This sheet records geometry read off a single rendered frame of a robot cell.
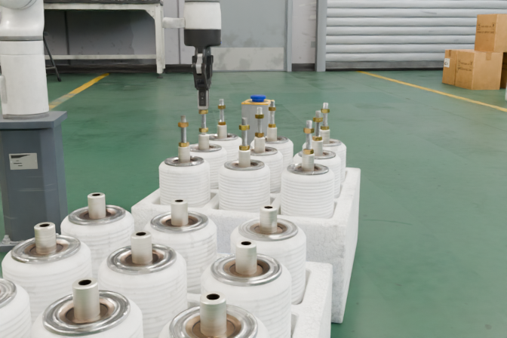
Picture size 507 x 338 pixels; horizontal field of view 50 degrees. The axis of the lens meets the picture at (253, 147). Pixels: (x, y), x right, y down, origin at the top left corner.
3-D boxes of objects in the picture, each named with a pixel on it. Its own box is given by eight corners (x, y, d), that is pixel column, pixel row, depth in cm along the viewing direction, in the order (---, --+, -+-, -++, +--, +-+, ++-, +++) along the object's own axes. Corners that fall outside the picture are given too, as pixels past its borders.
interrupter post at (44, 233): (31, 255, 62) (28, 228, 61) (43, 247, 64) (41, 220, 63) (50, 257, 61) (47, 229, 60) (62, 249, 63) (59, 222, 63)
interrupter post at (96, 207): (84, 220, 73) (83, 196, 72) (93, 214, 75) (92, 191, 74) (101, 221, 72) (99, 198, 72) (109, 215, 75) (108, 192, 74)
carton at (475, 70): (499, 89, 442) (503, 52, 435) (471, 90, 440) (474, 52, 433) (480, 85, 471) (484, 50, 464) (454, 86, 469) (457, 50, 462)
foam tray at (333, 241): (134, 297, 103) (130, 207, 99) (204, 225, 140) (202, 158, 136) (342, 324, 94) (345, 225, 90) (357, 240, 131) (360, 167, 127)
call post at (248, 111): (241, 220, 144) (241, 103, 137) (247, 212, 150) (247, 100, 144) (267, 222, 142) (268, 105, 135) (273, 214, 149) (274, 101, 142)
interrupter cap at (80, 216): (56, 225, 71) (56, 220, 71) (86, 207, 78) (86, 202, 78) (109, 230, 69) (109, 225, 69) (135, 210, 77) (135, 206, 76)
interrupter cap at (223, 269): (201, 284, 55) (201, 278, 54) (221, 254, 62) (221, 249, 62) (275, 293, 53) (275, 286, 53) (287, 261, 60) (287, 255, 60)
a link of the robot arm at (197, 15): (170, 29, 114) (169, -2, 112) (223, 29, 113) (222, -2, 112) (160, 29, 105) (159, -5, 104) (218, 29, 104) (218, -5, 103)
